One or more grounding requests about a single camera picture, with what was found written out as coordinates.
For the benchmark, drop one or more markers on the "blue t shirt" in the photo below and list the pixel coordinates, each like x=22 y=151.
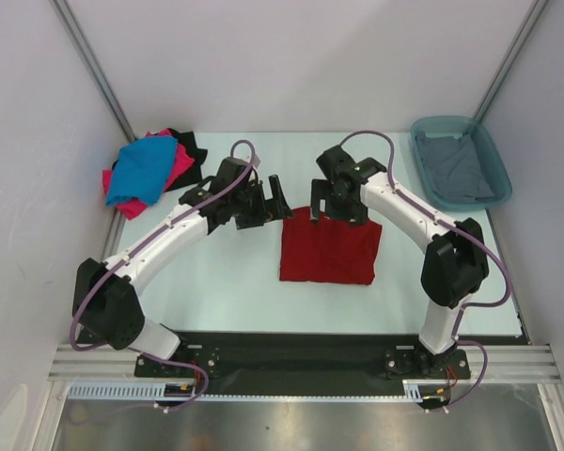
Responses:
x=142 y=170

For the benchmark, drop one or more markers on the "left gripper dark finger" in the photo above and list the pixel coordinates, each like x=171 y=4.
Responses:
x=277 y=206
x=243 y=223

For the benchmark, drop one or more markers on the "aluminium corner post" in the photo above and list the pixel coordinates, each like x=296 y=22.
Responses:
x=523 y=35
x=83 y=47

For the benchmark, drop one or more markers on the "left aluminium corner post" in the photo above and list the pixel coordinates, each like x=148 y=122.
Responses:
x=83 y=47

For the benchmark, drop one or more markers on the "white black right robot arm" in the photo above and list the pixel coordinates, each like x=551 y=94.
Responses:
x=453 y=267

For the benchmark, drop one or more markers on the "red t shirt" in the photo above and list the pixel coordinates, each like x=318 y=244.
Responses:
x=328 y=251

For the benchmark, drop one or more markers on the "right aluminium corner post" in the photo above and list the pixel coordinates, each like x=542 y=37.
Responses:
x=523 y=35

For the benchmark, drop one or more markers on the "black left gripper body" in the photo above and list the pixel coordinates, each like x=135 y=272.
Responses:
x=251 y=201

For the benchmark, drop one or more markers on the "grey t shirt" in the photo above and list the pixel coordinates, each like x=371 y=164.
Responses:
x=453 y=168

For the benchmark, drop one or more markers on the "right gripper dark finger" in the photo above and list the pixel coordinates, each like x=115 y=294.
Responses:
x=318 y=198
x=358 y=217

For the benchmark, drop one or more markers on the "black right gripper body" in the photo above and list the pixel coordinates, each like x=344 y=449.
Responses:
x=336 y=207

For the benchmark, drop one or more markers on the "grey slotted cable duct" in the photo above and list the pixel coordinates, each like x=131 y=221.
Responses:
x=180 y=391

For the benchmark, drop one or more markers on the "teal plastic basket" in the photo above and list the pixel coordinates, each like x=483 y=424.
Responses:
x=490 y=161

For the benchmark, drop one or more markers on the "aluminium front frame rail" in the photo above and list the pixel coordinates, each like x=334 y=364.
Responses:
x=506 y=364

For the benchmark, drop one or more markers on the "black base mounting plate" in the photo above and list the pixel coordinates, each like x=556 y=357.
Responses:
x=315 y=364

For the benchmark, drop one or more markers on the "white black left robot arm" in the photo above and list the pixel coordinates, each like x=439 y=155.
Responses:
x=107 y=293

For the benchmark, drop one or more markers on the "black folded t shirt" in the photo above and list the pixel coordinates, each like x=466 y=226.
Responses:
x=188 y=140

